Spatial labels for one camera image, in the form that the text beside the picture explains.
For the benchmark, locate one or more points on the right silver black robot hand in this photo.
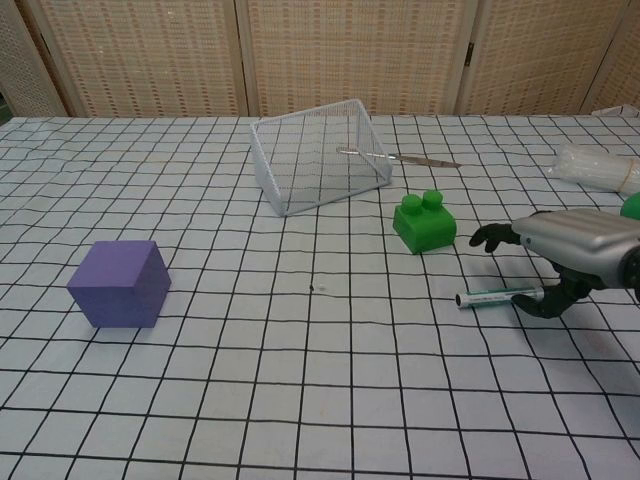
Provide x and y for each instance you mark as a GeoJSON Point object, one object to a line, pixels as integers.
{"type": "Point", "coordinates": [575, 237]}

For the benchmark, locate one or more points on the teal pen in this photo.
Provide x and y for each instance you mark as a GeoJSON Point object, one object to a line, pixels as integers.
{"type": "Point", "coordinates": [490, 298]}

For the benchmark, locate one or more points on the purple cube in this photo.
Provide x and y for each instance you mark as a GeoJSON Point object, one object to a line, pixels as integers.
{"type": "Point", "coordinates": [120, 287]}

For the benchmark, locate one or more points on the green ball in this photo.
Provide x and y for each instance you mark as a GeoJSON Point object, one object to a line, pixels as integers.
{"type": "Point", "coordinates": [632, 207]}

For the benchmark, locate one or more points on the bundle of clear sticks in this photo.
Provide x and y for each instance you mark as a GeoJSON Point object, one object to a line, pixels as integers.
{"type": "Point", "coordinates": [590, 170]}

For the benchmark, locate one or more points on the tan rubber band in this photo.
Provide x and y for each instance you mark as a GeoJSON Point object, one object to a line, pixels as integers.
{"type": "Point", "coordinates": [626, 177]}

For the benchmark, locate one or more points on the green toy building brick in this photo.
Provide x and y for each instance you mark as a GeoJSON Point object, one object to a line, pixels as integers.
{"type": "Point", "coordinates": [425, 227]}

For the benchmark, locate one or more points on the metal scalpel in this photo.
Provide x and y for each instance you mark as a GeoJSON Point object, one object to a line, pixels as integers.
{"type": "Point", "coordinates": [425, 160]}

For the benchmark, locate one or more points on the wooden folding screen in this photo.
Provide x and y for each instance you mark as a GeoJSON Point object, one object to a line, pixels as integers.
{"type": "Point", "coordinates": [325, 55]}

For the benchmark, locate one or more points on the clear plastic box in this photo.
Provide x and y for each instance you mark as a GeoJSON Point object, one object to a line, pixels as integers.
{"type": "Point", "coordinates": [265, 165]}

